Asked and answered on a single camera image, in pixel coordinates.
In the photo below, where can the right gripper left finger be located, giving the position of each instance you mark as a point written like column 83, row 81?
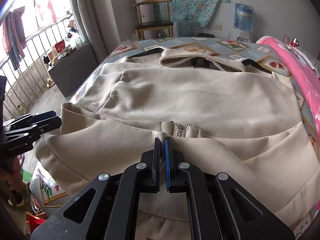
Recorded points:
column 107, row 207

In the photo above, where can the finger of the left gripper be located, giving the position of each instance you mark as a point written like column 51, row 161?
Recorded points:
column 44, row 125
column 44, row 116

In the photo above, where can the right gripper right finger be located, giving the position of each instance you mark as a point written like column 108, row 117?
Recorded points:
column 219, row 207

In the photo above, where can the beige zip jacket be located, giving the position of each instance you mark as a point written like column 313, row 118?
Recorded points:
column 187, row 109

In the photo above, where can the left forearm fuzzy sleeve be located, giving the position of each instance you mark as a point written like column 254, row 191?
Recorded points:
column 18, row 213

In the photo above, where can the left hand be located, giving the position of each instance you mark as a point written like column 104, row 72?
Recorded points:
column 14, row 177

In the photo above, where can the dark low cabinet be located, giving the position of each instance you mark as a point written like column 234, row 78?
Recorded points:
column 70, row 72

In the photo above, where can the fruit pattern bed sheet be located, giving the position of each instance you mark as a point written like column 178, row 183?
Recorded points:
column 225, row 50

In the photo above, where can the grey curtain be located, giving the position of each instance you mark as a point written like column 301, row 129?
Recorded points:
column 96, row 23

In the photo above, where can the pink cylinder bin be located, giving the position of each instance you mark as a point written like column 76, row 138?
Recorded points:
column 147, row 15

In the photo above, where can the pink floral blanket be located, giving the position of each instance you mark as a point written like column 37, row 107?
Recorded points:
column 302, row 72

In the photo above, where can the empty clear water jug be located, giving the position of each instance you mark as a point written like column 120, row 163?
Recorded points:
column 187, row 27

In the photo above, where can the grey lace pillow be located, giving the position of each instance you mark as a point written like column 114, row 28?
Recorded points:
column 309, row 59

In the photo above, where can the white water dispenser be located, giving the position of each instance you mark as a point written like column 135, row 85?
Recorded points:
column 243, row 36

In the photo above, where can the red cup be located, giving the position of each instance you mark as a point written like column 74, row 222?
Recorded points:
column 294, row 43

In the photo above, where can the blue water bottle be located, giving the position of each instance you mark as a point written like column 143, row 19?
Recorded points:
column 243, row 17

